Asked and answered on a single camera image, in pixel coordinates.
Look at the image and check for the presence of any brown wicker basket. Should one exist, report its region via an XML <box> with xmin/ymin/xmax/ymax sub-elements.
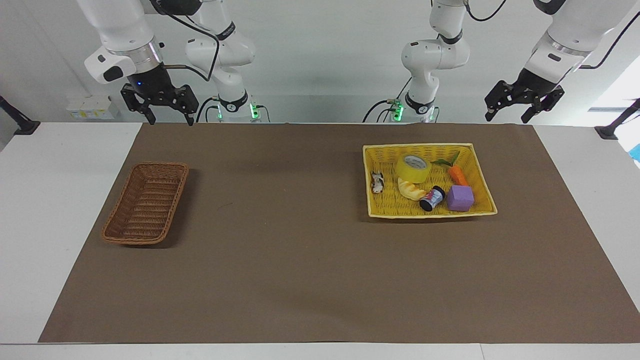
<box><xmin>101</xmin><ymin>161</ymin><xmax>190</xmax><ymax>246</ymax></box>

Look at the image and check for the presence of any yellow toy bread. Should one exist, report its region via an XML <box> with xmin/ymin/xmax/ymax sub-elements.
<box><xmin>397</xmin><ymin>177</ymin><xmax>429</xmax><ymax>202</ymax></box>

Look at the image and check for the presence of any yellow tape roll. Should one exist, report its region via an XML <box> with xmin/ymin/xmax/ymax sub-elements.
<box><xmin>395</xmin><ymin>153</ymin><xmax>432</xmax><ymax>185</ymax></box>

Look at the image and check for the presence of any orange toy carrot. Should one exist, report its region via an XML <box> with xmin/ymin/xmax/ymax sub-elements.
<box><xmin>433</xmin><ymin>151</ymin><xmax>471</xmax><ymax>188</ymax></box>

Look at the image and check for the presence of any yellow woven basket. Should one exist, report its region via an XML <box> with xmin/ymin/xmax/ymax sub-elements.
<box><xmin>362</xmin><ymin>142</ymin><xmax>499</xmax><ymax>220</ymax></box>

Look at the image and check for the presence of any purple foam cube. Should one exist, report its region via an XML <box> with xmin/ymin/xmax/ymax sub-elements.
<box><xmin>445</xmin><ymin>184</ymin><xmax>475</xmax><ymax>213</ymax></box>

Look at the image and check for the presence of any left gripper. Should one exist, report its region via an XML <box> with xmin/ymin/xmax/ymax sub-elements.
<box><xmin>484</xmin><ymin>67</ymin><xmax>566</xmax><ymax>125</ymax></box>

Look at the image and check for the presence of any small black can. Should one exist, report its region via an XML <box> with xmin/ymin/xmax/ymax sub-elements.
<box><xmin>419</xmin><ymin>185</ymin><xmax>447</xmax><ymax>213</ymax></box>

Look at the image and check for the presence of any black stand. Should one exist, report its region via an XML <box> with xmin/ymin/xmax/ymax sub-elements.
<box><xmin>0</xmin><ymin>95</ymin><xmax>41</xmax><ymax>136</ymax></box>
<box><xmin>594</xmin><ymin>98</ymin><xmax>640</xmax><ymax>141</ymax></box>

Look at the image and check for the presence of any white box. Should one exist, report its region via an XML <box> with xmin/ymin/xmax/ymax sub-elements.
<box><xmin>66</xmin><ymin>96</ymin><xmax>119</xmax><ymax>121</ymax></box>

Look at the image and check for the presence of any black cable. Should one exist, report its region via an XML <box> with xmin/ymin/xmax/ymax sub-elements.
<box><xmin>194</xmin><ymin>96</ymin><xmax>221</xmax><ymax>124</ymax></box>
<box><xmin>462</xmin><ymin>0</ymin><xmax>507</xmax><ymax>22</ymax></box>
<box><xmin>363</xmin><ymin>99</ymin><xmax>402</xmax><ymax>124</ymax></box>
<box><xmin>149</xmin><ymin>0</ymin><xmax>221</xmax><ymax>83</ymax></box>
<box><xmin>579</xmin><ymin>11</ymin><xmax>640</xmax><ymax>70</ymax></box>

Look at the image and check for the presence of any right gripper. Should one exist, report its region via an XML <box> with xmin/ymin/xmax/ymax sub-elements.
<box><xmin>120</xmin><ymin>64</ymin><xmax>200</xmax><ymax>127</ymax></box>

